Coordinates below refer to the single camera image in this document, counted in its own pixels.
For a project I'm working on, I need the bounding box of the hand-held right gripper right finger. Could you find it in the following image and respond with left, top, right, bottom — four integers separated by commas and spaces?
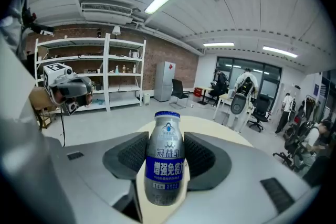
183, 131, 233, 191

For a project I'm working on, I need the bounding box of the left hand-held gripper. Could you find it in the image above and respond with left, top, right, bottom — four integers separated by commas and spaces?
43, 62, 94, 116

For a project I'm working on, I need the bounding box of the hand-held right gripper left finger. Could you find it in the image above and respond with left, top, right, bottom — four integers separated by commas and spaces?
102, 131, 149, 180

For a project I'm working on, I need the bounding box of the silver trash bottle blue label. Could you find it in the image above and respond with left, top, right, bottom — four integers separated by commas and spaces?
144, 110, 187, 206

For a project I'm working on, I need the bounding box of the wooden chair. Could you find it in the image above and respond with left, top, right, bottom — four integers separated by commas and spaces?
28, 86, 64, 130

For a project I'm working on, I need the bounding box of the white metal shelving unit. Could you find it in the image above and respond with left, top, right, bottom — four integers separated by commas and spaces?
35, 33, 147, 113

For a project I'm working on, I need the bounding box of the white work table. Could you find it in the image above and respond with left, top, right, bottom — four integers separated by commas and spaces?
212, 93, 257, 126

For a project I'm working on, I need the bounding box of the small wooden side table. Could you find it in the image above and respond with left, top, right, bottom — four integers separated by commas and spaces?
196, 87, 215, 106

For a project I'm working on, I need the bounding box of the black office chair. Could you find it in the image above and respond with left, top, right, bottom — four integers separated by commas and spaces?
248, 93, 272, 133
169, 78, 190, 110
272, 121, 314, 172

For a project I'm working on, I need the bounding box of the silver refrigerator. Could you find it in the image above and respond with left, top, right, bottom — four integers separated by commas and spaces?
153, 61, 176, 102

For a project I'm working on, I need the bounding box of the ceiling air conditioner unit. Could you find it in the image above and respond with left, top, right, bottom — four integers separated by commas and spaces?
80, 2, 133, 25

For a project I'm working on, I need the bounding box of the person's grey shirt torso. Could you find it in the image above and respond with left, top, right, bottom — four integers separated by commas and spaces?
0, 0, 29, 61

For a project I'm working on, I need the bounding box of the dark glass window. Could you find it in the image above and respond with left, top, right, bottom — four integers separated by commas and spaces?
215, 56, 283, 104

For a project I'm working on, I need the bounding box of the clothes rack with garments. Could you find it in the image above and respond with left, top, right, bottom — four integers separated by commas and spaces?
298, 94, 321, 124

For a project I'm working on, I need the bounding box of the black hanging cable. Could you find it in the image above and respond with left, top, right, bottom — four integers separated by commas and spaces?
60, 107, 66, 148

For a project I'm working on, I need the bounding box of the black head-worn camera mount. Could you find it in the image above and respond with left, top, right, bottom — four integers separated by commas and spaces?
21, 6, 55, 37

